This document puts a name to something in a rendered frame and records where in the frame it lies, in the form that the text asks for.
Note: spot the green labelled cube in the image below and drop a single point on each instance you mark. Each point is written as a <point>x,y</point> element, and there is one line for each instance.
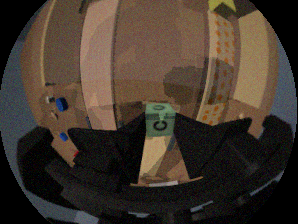
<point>159,120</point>

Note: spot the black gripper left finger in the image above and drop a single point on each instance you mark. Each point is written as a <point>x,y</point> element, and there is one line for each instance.
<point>126,144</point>

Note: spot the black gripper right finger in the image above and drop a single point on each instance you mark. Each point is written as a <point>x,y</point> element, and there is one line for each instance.
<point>199,142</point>

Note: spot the blue disc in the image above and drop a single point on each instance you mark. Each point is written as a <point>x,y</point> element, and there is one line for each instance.
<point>63,136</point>
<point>61,104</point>

